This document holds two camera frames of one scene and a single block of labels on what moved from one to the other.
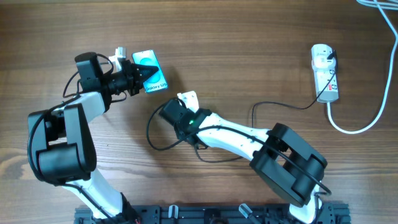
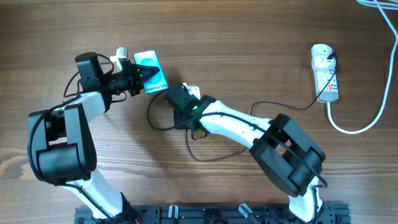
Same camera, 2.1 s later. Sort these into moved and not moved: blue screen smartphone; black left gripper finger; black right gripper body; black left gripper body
Moved: black right gripper body
Not moved: black left gripper finger; black left gripper body; blue screen smartphone
